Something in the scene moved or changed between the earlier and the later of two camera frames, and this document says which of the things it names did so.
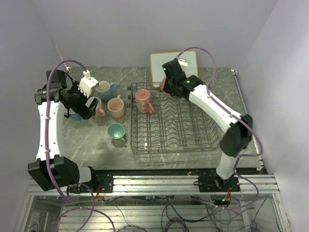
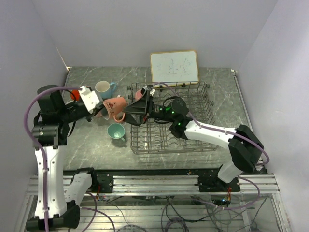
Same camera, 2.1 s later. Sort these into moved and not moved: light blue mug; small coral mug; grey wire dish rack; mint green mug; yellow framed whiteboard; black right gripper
Moved: small coral mug; black right gripper
Not moved: grey wire dish rack; mint green mug; light blue mug; yellow framed whiteboard
